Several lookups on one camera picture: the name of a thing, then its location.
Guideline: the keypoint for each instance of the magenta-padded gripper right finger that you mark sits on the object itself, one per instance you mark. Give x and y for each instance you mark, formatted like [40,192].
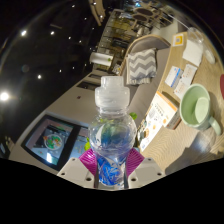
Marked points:
[146,170]

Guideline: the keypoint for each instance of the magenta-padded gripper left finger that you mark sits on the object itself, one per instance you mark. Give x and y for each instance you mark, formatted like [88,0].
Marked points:
[75,168]

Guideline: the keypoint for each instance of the clear water bottle blue label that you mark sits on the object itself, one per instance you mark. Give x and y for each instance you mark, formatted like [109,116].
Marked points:
[112,133]

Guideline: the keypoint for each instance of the window with printed posters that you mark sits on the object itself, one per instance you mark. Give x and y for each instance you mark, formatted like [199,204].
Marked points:
[50,141]

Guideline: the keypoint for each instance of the printed menu sheet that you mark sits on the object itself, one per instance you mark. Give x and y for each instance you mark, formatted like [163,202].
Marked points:
[160,116]

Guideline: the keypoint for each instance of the grey curved bench sofa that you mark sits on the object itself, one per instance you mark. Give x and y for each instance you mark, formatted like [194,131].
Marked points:
[146,96]

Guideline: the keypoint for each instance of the pale green mug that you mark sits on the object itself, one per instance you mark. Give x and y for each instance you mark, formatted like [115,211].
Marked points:
[193,106]

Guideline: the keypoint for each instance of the blue and white card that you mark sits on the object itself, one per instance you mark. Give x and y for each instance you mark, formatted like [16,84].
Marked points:
[173,76]

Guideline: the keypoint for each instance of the white printed card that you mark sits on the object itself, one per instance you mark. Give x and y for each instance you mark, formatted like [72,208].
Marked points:
[186,80]

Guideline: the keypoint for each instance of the ceiling lights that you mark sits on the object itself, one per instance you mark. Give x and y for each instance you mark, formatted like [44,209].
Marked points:
[4,96]

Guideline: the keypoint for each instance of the grey white chevron pillow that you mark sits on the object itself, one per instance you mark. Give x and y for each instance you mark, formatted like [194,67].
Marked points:
[141,66]

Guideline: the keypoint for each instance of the white round column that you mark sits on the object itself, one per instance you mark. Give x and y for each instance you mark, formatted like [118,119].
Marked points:
[100,59]

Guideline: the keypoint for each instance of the flat round red coaster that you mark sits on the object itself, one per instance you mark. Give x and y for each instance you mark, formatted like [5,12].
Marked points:
[222,86]

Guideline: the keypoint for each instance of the white napkin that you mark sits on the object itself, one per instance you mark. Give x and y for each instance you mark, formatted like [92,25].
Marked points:
[192,52]

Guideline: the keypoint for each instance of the yellow table sign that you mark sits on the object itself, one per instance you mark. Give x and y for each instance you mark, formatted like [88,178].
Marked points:
[178,40]

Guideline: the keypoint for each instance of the clear plastic cup with straw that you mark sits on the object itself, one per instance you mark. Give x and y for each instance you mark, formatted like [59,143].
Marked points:
[196,35]

